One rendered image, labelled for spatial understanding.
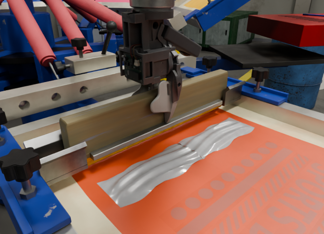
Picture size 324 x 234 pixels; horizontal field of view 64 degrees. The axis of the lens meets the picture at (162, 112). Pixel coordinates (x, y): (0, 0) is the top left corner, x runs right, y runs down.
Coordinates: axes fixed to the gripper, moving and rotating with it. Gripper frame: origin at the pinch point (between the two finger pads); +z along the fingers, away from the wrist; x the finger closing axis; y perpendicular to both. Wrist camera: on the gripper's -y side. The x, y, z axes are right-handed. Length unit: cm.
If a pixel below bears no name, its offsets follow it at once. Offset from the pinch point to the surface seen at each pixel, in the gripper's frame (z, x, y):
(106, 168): 5.2, 2.2, 15.0
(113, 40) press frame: -3, -59, -26
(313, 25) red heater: -9, -6, -89
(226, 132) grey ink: 4.9, 9.3, -10.5
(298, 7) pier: 21, -228, -614
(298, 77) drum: 64, -64, -249
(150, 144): 5.3, 1.2, 4.3
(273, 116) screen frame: 4.7, 12.2, -25.1
